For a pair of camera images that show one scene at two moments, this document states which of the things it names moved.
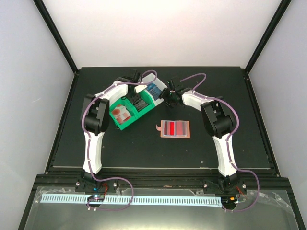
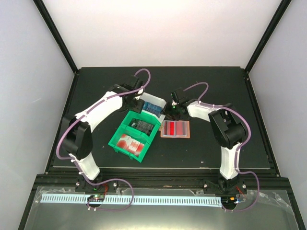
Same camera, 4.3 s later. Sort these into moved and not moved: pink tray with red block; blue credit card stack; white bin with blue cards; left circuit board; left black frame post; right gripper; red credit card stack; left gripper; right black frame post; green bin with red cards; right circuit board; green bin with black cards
Moved: blue credit card stack; green bin with black cards; left gripper; white bin with blue cards; red credit card stack; green bin with red cards; right gripper
Not moved: right black frame post; left circuit board; left black frame post; right circuit board; pink tray with red block
